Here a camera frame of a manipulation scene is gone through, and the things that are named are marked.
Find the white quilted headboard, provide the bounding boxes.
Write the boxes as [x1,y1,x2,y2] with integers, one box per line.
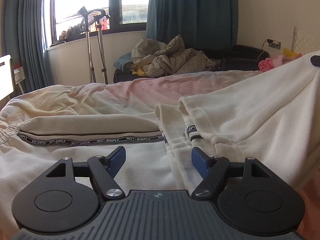
[291,27,320,55]

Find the wall power outlet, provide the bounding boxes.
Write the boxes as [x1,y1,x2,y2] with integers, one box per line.
[267,39,281,50]

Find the white charging cable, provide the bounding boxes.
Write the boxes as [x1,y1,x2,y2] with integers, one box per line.
[257,39,270,61]

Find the right teal curtain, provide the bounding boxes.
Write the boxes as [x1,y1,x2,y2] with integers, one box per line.
[146,0,238,49]

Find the cream white sweatpants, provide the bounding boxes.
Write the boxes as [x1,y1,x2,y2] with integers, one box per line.
[0,51,320,230]

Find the grey puffer jacket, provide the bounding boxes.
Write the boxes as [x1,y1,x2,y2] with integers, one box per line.
[131,35,216,77]

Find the black sofa bench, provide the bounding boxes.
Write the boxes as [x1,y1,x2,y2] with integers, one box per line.
[113,44,269,83]

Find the dark framed window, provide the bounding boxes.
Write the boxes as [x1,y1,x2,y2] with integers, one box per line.
[49,0,149,42]

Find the white backed wooden chair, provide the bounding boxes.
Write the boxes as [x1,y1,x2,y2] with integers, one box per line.
[0,54,17,109]

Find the white dresser desk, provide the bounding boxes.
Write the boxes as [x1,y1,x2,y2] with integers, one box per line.
[14,66,25,94]

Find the pink and yellow bed quilt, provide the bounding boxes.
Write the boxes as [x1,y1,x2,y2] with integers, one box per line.
[0,69,320,240]

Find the yellow plush toy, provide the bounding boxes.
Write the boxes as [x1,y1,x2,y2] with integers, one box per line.
[283,48,302,59]

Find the teal curtain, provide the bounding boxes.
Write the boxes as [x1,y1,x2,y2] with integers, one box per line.
[146,0,238,49]
[1,0,54,92]

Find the left teal curtain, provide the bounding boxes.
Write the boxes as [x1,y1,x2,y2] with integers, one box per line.
[1,0,54,92]

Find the pink fleece robe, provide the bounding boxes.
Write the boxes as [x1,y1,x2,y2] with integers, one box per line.
[258,54,302,72]

